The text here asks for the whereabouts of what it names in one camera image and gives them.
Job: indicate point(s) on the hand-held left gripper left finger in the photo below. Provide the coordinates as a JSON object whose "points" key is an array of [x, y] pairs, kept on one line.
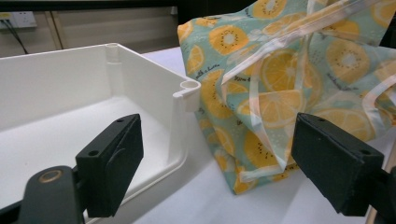
{"points": [[112, 168]]}

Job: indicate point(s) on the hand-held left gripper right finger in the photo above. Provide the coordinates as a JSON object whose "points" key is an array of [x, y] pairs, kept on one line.
{"points": [[336, 165]]}

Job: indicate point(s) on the fruit print shopping bag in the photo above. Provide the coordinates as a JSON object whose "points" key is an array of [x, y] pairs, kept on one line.
{"points": [[280, 102]]}

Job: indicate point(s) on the white plastic bin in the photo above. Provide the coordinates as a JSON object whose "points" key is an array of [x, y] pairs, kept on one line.
{"points": [[62, 93]]}

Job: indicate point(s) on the black horizontal metal bar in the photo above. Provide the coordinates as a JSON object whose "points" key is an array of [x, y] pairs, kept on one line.
{"points": [[87, 4]]}

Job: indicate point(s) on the white wall socket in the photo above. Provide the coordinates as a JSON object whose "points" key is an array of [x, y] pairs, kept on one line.
{"points": [[21, 19]]}

